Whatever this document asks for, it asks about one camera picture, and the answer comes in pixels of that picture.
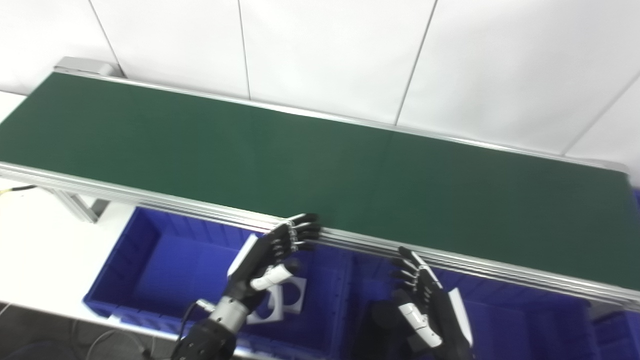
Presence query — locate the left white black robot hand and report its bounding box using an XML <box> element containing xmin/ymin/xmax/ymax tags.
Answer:
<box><xmin>222</xmin><ymin>213</ymin><xmax>321</xmax><ymax>312</ymax></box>

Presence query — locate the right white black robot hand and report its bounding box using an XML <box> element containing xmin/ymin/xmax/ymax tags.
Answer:
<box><xmin>391</xmin><ymin>246</ymin><xmax>473</xmax><ymax>358</ymax></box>

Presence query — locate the black block part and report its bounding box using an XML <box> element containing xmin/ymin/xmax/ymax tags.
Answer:
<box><xmin>350</xmin><ymin>299</ymin><xmax>416</xmax><ymax>360</ymax></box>

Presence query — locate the aluminium conveyor leg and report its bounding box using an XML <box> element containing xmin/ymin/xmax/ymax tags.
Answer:
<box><xmin>47</xmin><ymin>189</ymin><xmax>111</xmax><ymax>223</ymax></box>

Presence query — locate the grey conveyor end housing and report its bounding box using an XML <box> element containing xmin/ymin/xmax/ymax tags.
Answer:
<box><xmin>54</xmin><ymin>56</ymin><xmax>118</xmax><ymax>78</ymax></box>

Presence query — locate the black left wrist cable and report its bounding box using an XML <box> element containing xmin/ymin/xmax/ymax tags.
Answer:
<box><xmin>175</xmin><ymin>300</ymin><xmax>216</xmax><ymax>346</ymax></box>

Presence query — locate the green conveyor belt aluminium frame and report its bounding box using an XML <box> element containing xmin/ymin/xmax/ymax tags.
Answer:
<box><xmin>0</xmin><ymin>56</ymin><xmax>640</xmax><ymax>313</ymax></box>

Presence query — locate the grey floor cable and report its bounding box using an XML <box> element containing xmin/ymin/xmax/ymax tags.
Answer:
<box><xmin>75</xmin><ymin>327</ymin><xmax>151</xmax><ymax>360</ymax></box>

